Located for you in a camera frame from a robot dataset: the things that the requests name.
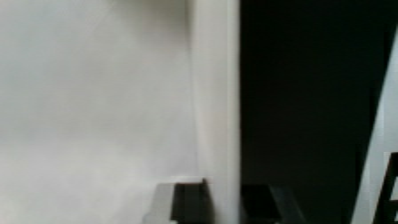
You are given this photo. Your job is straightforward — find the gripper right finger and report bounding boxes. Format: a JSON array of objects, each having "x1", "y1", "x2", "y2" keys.
[{"x1": 240, "y1": 185, "x2": 306, "y2": 224}]

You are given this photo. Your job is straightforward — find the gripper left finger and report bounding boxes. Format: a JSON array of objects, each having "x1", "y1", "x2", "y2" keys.
[{"x1": 155, "y1": 180, "x2": 210, "y2": 224}]

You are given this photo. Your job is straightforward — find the white square table top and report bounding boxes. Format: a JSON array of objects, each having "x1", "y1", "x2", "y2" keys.
[{"x1": 0, "y1": 0, "x2": 240, "y2": 224}]

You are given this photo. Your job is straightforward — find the white right fence bar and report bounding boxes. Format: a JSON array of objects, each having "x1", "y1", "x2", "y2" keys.
[{"x1": 351, "y1": 34, "x2": 398, "y2": 224}]

